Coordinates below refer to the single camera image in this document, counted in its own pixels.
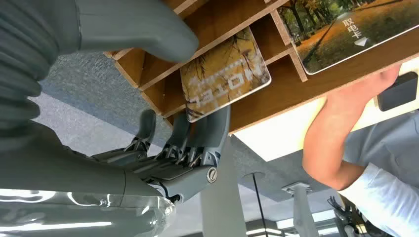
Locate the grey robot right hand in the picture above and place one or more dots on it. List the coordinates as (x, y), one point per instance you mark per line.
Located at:
(65, 170)

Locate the tree path print card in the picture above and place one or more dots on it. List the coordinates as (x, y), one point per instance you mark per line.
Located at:
(343, 36)

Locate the person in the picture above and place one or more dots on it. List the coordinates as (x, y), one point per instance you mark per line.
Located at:
(383, 173)

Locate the wooden card holder rack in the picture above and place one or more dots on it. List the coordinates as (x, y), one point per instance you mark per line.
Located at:
(281, 91)

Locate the black box device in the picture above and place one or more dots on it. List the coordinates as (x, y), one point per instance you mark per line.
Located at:
(397, 92)

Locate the grey square column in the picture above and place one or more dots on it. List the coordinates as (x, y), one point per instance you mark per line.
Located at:
(222, 196)

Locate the thin black pole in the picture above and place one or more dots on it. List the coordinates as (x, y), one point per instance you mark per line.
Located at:
(258, 199)

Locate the white pole with bracket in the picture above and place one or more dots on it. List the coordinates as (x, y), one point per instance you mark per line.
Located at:
(300, 209)

